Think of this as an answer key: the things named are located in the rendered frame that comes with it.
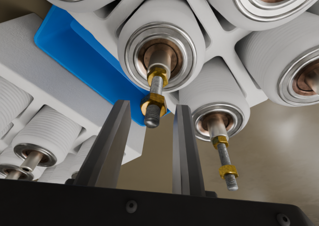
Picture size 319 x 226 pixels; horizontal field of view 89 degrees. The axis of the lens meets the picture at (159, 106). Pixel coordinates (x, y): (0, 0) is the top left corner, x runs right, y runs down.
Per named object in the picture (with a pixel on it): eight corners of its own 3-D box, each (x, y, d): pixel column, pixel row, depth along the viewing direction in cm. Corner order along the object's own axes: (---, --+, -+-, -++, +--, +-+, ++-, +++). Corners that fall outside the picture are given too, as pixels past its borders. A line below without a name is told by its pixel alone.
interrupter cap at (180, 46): (146, 96, 21) (145, 99, 20) (111, 41, 17) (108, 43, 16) (204, 75, 18) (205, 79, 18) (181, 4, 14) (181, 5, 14)
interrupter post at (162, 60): (155, 72, 18) (152, 89, 16) (145, 53, 17) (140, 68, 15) (174, 64, 18) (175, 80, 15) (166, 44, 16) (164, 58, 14)
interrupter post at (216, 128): (204, 126, 24) (208, 145, 21) (207, 114, 22) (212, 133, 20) (220, 127, 24) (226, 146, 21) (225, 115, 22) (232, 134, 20)
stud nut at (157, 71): (145, 80, 15) (144, 85, 14) (150, 64, 14) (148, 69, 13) (165, 86, 15) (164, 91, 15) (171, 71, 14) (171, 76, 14)
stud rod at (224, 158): (212, 132, 22) (226, 191, 16) (214, 127, 21) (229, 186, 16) (220, 133, 22) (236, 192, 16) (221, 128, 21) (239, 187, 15)
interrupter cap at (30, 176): (-6, 169, 37) (-9, 172, 37) (4, 158, 34) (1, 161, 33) (28, 182, 40) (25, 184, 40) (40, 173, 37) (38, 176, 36)
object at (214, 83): (175, 81, 40) (177, 142, 26) (180, 41, 33) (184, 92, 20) (215, 83, 39) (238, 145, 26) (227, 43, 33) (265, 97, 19)
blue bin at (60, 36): (63, 24, 39) (30, 41, 30) (88, -12, 34) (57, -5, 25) (148, 100, 53) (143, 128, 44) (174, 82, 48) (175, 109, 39)
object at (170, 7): (154, 51, 35) (143, 105, 21) (131, 5, 30) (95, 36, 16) (198, 32, 32) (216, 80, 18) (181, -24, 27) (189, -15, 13)
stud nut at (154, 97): (138, 107, 12) (136, 115, 12) (144, 89, 11) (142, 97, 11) (163, 114, 13) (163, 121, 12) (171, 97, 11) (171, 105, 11)
